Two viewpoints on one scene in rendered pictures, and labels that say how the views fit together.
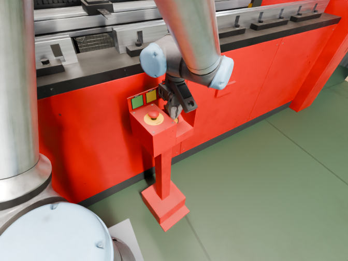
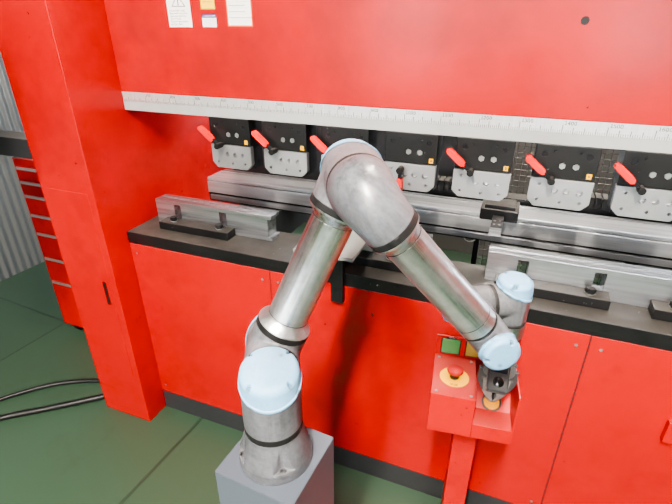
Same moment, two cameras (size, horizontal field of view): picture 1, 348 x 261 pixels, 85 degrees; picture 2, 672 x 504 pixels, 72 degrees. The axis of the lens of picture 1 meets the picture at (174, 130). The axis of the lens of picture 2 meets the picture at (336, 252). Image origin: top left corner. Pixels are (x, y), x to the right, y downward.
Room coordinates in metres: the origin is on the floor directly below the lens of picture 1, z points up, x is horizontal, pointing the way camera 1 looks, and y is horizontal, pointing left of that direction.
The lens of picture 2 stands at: (-0.23, -0.50, 1.58)
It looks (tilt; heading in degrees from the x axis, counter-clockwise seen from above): 27 degrees down; 56
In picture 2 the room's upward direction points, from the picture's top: straight up
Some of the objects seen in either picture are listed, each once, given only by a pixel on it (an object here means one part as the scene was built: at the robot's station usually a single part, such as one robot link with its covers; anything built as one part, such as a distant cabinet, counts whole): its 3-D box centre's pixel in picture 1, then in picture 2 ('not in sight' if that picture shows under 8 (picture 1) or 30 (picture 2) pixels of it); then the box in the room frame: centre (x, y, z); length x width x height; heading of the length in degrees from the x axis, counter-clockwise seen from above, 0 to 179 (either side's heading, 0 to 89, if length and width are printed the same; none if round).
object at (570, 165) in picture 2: not in sight; (561, 173); (0.93, 0.15, 1.21); 0.15 x 0.09 x 0.17; 124
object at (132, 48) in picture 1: (158, 45); (549, 290); (0.90, 0.09, 0.89); 0.30 x 0.05 x 0.03; 124
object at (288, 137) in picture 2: not in sight; (290, 146); (0.48, 0.81, 1.21); 0.15 x 0.09 x 0.17; 124
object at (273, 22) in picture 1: (270, 24); not in sight; (1.35, -0.57, 0.89); 0.30 x 0.05 x 0.03; 124
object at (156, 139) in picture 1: (162, 118); (472, 386); (0.56, 0.05, 0.75); 0.20 x 0.16 x 0.18; 131
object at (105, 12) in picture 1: (101, 8); (498, 216); (0.98, 0.36, 1.01); 0.26 x 0.12 x 0.05; 34
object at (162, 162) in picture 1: (162, 170); (455, 482); (0.56, 0.05, 0.39); 0.06 x 0.06 x 0.54; 41
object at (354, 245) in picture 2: not in sight; (339, 236); (0.49, 0.54, 1.00); 0.26 x 0.18 x 0.01; 34
